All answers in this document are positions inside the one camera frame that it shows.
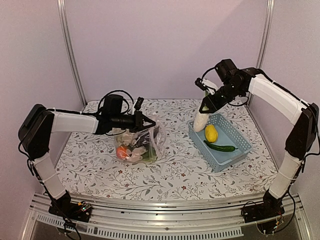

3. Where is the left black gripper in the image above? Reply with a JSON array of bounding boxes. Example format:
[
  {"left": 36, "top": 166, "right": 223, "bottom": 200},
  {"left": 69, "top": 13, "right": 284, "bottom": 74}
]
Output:
[{"left": 111, "top": 111, "right": 156, "bottom": 133}]

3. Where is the clear zip top bag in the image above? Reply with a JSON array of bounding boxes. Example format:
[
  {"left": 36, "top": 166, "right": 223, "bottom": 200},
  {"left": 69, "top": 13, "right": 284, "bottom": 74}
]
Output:
[{"left": 114, "top": 112, "right": 166, "bottom": 163}]

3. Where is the green fake cucumber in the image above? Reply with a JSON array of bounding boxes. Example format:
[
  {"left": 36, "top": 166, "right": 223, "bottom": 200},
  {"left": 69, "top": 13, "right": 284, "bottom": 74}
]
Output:
[{"left": 203, "top": 140, "right": 238, "bottom": 153}]

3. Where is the purple fake eggplant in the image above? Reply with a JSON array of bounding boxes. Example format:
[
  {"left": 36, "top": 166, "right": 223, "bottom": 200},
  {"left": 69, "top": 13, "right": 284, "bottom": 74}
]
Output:
[{"left": 135, "top": 126, "right": 160, "bottom": 147}]

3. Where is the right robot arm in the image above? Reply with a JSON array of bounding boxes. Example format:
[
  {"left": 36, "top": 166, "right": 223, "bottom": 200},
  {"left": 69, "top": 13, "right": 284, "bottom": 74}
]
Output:
[{"left": 195, "top": 59, "right": 320, "bottom": 218}]

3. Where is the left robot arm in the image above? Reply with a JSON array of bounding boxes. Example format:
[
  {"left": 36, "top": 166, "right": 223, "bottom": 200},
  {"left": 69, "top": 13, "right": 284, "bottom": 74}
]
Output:
[{"left": 18, "top": 91, "right": 156, "bottom": 217}]

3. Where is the green fake lettuce leaf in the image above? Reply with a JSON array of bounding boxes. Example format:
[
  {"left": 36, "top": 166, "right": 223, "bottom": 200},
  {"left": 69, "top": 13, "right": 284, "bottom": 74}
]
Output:
[{"left": 141, "top": 148, "right": 158, "bottom": 163}]

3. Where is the orange green fake fruit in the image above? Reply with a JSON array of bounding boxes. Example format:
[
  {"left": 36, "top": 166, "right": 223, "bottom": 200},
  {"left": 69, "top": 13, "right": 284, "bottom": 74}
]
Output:
[{"left": 116, "top": 145, "right": 128, "bottom": 160}]

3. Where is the light blue plastic basket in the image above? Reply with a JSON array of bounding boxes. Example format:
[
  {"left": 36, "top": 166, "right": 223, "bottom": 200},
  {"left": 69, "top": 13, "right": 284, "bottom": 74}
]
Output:
[{"left": 187, "top": 113, "right": 253, "bottom": 173}]

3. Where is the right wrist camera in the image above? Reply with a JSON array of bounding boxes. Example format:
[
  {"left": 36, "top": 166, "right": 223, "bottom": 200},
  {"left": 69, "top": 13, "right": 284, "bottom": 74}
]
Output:
[{"left": 194, "top": 78, "right": 218, "bottom": 95}]

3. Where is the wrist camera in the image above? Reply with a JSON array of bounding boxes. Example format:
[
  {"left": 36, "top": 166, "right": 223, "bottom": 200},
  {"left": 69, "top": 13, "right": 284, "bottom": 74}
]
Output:
[
  {"left": 132, "top": 97, "right": 144, "bottom": 114},
  {"left": 194, "top": 78, "right": 218, "bottom": 95}
]

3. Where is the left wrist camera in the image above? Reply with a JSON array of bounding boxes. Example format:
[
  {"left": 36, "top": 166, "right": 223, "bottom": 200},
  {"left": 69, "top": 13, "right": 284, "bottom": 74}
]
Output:
[{"left": 132, "top": 97, "right": 144, "bottom": 114}]

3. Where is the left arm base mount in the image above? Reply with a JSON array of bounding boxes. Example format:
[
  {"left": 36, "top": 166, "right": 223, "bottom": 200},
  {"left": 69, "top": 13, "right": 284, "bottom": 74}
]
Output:
[{"left": 48, "top": 200, "right": 93, "bottom": 223}]

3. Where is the aluminium rail frame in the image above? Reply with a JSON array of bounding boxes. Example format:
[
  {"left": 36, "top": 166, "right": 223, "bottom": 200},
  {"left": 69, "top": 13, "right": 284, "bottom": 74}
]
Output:
[{"left": 21, "top": 191, "right": 312, "bottom": 240}]

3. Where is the right aluminium corner post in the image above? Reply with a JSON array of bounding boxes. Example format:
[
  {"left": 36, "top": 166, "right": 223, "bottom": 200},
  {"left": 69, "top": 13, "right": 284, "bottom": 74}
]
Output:
[{"left": 255, "top": 0, "right": 275, "bottom": 69}]

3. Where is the aluminium corner post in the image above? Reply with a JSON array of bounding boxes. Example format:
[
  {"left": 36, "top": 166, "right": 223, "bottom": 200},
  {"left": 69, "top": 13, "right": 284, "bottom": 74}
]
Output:
[
  {"left": 255, "top": 0, "right": 275, "bottom": 69},
  {"left": 56, "top": 0, "right": 88, "bottom": 106}
]

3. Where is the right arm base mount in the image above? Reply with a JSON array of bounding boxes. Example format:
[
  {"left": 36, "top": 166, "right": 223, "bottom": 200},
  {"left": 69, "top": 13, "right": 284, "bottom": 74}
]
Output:
[{"left": 240, "top": 201, "right": 285, "bottom": 223}]

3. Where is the left aluminium corner post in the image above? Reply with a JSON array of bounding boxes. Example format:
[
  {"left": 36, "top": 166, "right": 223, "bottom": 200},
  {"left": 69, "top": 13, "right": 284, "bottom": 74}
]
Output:
[{"left": 56, "top": 0, "right": 88, "bottom": 106}]

